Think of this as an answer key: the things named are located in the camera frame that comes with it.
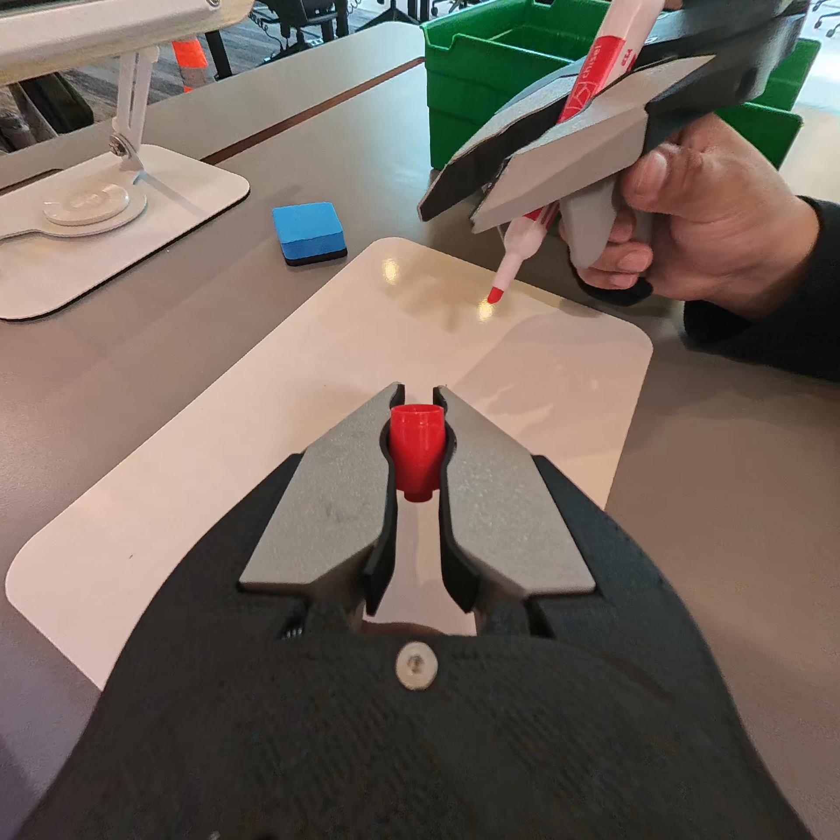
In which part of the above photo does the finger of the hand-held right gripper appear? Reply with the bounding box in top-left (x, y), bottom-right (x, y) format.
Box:
top-left (418, 59), bottom-right (585, 223)
top-left (469, 55), bottom-right (716, 236)

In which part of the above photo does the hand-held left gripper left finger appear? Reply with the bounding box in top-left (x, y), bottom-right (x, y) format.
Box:
top-left (238, 382), bottom-right (406, 618)

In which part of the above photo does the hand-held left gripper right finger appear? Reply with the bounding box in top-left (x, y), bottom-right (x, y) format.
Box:
top-left (432, 385), bottom-right (598, 613)

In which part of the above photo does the red whiteboard marker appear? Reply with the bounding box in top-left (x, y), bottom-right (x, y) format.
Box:
top-left (487, 0), bottom-right (665, 307)

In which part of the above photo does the white whiteboard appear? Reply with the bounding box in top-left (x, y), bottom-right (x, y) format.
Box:
top-left (5, 238), bottom-right (655, 691)

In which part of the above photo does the red marker cap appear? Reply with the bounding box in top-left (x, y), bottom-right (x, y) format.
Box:
top-left (390, 405), bottom-right (448, 503)

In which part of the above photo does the blue whiteboard eraser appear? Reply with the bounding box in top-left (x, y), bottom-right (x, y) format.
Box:
top-left (272, 201), bottom-right (349, 268)

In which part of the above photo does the person's right hand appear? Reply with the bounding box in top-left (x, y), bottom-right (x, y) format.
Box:
top-left (591, 112), bottom-right (823, 322)

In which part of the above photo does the green plastic bin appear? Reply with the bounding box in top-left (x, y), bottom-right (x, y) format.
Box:
top-left (420, 0), bottom-right (823, 173)

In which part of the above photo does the orange traffic cone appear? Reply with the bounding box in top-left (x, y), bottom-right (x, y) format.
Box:
top-left (172, 38), bottom-right (215, 93)

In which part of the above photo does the white clipboard stand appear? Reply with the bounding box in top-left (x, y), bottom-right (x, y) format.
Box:
top-left (0, 46), bottom-right (252, 322)

